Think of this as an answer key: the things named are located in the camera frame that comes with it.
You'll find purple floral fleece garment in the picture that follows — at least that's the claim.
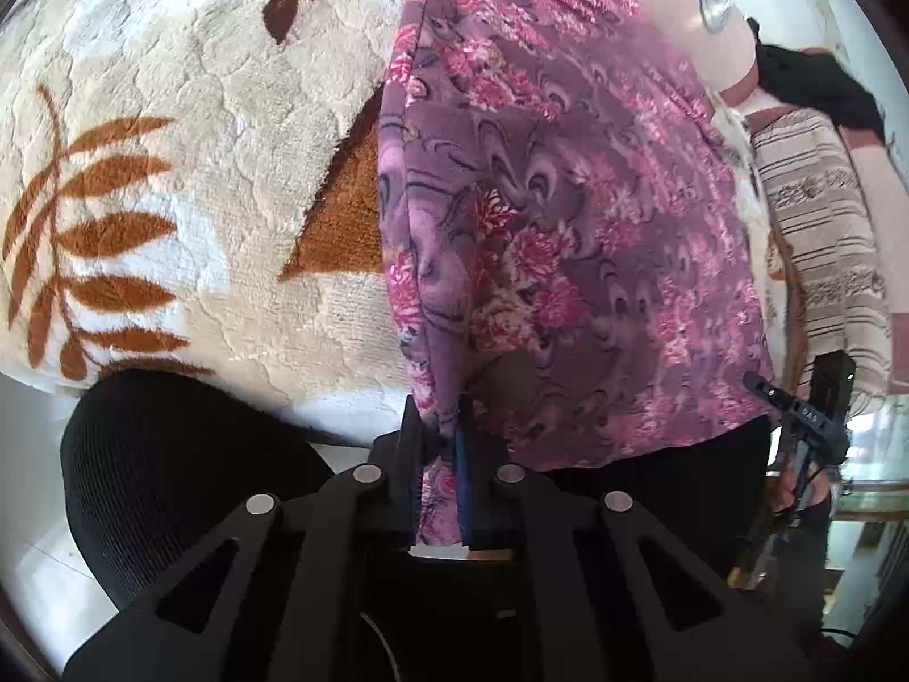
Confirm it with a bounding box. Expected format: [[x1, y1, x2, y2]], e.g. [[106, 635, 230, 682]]
[[377, 0, 770, 545]]

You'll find striped beige pillow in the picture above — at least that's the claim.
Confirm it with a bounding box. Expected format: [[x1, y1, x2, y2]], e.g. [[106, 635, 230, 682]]
[[752, 108, 892, 415]]

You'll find black garment on pillow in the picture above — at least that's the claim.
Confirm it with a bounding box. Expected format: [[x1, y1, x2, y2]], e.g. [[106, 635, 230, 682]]
[[747, 17, 886, 143]]

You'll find pink bed sheet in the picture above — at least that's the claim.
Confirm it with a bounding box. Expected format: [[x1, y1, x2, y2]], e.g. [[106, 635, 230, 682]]
[[639, 0, 907, 311]]

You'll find cream leaf-pattern plush blanket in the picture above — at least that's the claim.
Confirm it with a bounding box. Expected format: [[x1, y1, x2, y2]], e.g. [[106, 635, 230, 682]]
[[2, 0, 408, 408]]

